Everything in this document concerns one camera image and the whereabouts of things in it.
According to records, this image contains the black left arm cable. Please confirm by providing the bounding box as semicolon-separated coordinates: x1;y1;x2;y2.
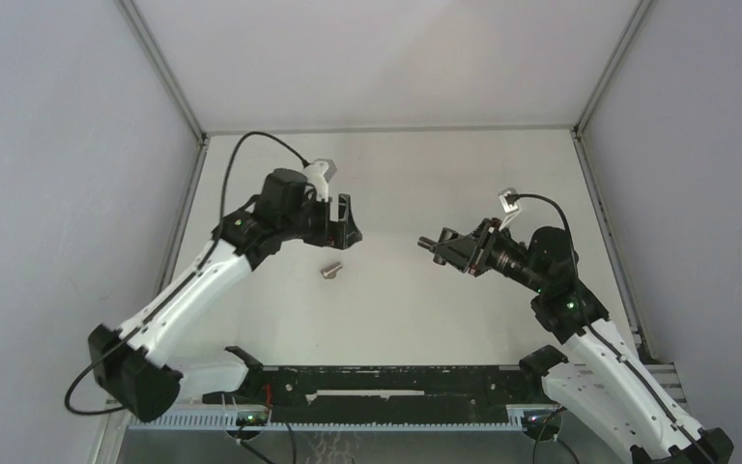
63;130;311;417

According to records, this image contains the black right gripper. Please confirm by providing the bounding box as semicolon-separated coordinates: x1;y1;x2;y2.
431;217;547;295

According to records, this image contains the aluminium frame rail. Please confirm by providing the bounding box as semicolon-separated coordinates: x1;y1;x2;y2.
131;138;208;314

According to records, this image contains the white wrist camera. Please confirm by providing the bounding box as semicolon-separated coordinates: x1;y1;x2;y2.
302;159;337;203
499;188;522;231

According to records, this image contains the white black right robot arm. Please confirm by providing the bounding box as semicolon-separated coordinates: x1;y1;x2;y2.
418;218;734;463

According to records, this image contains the dark metal faucet handle valve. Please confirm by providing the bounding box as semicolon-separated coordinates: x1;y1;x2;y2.
417;237;447;266

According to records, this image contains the silver tee pipe fitting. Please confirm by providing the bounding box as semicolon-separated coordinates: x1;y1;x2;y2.
321;262;343;279

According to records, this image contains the white slotted cable duct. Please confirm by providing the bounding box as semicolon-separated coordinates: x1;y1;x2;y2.
128;408;525;432

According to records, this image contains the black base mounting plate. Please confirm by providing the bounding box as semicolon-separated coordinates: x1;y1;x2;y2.
202;365;553;419

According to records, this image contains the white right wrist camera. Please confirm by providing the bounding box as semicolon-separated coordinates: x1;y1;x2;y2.
499;188;522;231

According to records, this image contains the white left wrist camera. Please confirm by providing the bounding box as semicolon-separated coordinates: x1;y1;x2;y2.
302;159;337;203

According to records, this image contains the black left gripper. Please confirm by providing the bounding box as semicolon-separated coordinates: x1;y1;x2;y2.
281;190;360;251

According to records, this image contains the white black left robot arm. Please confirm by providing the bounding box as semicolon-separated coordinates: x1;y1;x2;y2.
87;159;362;422

